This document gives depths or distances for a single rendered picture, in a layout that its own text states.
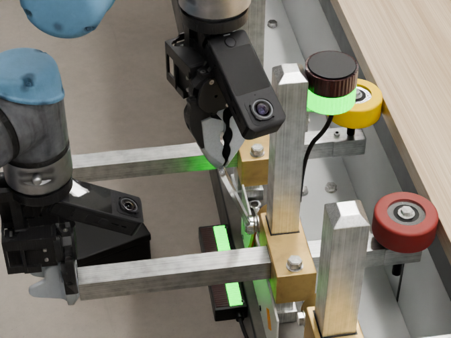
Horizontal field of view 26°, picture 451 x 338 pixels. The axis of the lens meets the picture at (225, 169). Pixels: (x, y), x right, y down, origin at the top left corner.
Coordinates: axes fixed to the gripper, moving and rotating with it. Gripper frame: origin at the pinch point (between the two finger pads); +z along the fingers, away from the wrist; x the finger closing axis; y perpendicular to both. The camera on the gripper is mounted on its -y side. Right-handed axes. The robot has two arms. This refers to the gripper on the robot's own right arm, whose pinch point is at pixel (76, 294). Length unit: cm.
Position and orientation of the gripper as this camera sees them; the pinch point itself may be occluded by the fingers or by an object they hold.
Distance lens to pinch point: 124.4
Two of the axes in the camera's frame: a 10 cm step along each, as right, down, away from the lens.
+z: 0.0, 7.6, 6.6
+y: -9.9, 1.0, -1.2
